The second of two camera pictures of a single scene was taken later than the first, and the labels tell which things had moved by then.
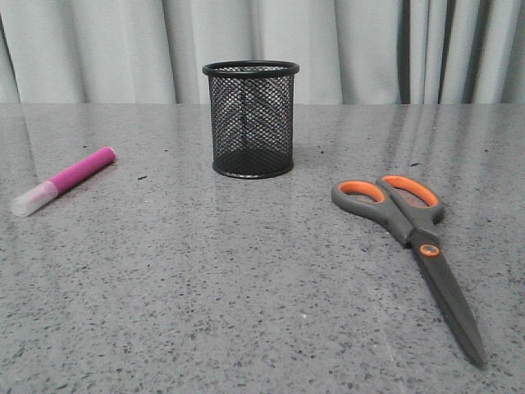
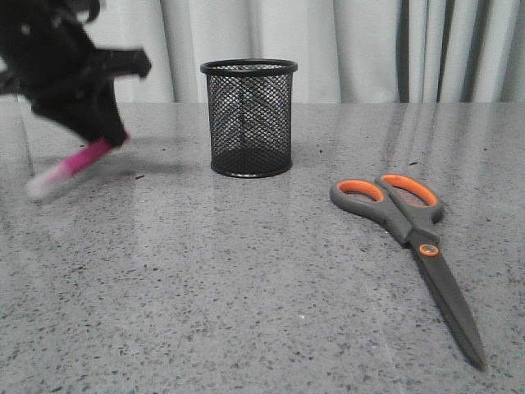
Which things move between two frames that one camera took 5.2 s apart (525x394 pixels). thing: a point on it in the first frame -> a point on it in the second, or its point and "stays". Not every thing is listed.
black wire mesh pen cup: [252, 117] stays
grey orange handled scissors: [412, 211] stays
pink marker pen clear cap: [25, 203] -> [94, 152]
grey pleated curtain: [348, 52] stays
